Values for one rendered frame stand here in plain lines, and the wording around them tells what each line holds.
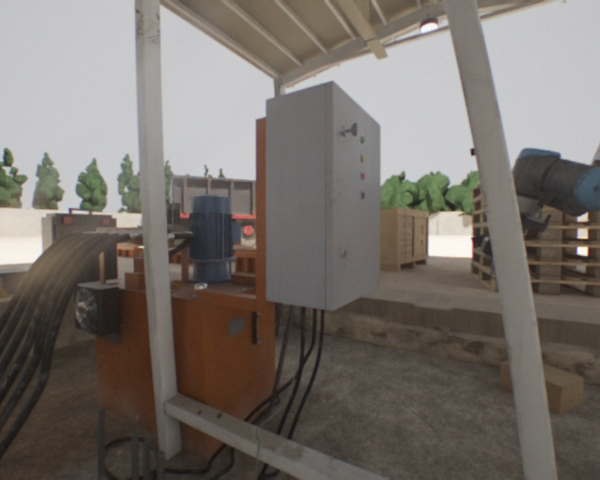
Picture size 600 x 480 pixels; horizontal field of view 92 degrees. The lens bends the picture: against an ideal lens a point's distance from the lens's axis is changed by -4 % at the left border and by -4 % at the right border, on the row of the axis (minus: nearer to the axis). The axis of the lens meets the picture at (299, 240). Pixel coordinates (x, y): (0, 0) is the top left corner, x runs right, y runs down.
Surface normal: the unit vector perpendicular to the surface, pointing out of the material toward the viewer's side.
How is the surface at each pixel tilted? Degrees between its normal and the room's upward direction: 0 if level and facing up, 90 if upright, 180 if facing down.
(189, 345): 90
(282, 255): 90
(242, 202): 90
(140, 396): 90
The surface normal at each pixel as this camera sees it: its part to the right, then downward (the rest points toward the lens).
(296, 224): -0.54, 0.03
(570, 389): 0.37, 0.03
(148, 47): 0.84, 0.04
